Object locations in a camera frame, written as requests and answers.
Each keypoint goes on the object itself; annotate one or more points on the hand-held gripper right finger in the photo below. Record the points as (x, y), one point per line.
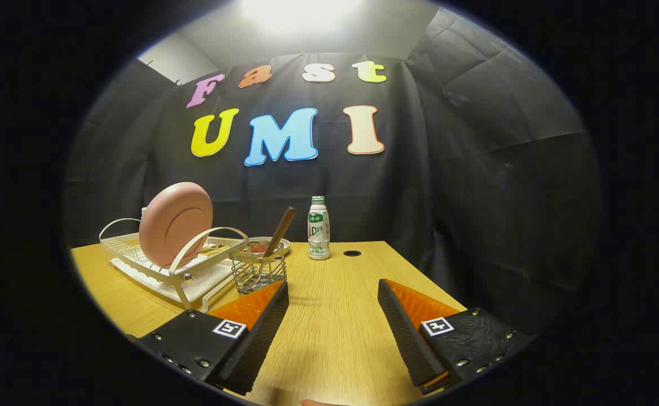
(408, 338)

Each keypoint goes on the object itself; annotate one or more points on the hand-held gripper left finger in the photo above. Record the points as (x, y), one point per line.
(256, 349)

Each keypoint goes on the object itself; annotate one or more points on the pink plate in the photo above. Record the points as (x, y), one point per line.
(174, 223)

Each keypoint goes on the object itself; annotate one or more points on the grey plate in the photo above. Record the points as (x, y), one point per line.
(284, 245)

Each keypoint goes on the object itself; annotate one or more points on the white drip tray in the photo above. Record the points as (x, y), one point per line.
(205, 287)

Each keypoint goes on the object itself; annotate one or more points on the red meat steak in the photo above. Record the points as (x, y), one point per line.
(259, 247)

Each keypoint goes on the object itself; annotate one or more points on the white bottle with green label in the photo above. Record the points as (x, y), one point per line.
(318, 234)

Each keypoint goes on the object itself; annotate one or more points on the black backdrop cloth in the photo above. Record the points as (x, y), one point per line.
(447, 169)

